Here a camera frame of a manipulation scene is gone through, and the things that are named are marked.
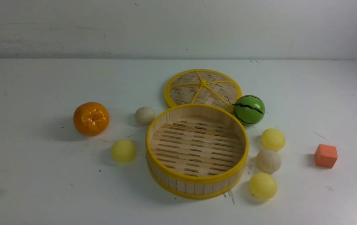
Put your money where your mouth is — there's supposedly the orange foam cube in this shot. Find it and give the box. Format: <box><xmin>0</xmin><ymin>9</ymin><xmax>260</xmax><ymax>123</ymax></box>
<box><xmin>314</xmin><ymin>144</ymin><xmax>338</xmax><ymax>169</ymax></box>

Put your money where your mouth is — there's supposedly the bamboo steamer tray yellow rim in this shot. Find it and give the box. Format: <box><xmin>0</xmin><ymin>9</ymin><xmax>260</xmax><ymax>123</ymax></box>
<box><xmin>146</xmin><ymin>104</ymin><xmax>249</xmax><ymax>199</ymax></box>

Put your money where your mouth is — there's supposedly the woven bamboo steamer lid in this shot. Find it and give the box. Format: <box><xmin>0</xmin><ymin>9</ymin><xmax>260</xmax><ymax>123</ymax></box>
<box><xmin>163</xmin><ymin>69</ymin><xmax>243</xmax><ymax>113</ymax></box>

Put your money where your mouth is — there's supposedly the orange tangerine toy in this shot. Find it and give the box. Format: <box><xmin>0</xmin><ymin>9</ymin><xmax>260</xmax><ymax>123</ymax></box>
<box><xmin>73</xmin><ymin>102</ymin><xmax>110</xmax><ymax>136</ymax></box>

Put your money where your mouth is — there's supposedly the white bun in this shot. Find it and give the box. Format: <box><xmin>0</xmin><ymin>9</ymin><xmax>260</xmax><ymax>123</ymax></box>
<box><xmin>135</xmin><ymin>107</ymin><xmax>156</xmax><ymax>126</ymax></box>
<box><xmin>256</xmin><ymin>149</ymin><xmax>282</xmax><ymax>174</ymax></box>

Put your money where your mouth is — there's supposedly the green watermelon toy ball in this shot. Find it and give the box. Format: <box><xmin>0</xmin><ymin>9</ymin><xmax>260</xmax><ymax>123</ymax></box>
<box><xmin>232</xmin><ymin>95</ymin><xmax>265</xmax><ymax>126</ymax></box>

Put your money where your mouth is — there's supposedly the yellow bun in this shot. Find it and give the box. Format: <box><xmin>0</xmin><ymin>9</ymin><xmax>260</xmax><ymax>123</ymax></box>
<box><xmin>111</xmin><ymin>139</ymin><xmax>137</xmax><ymax>163</ymax></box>
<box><xmin>261</xmin><ymin>128</ymin><xmax>286</xmax><ymax>152</ymax></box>
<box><xmin>249</xmin><ymin>172</ymin><xmax>278</xmax><ymax>200</ymax></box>

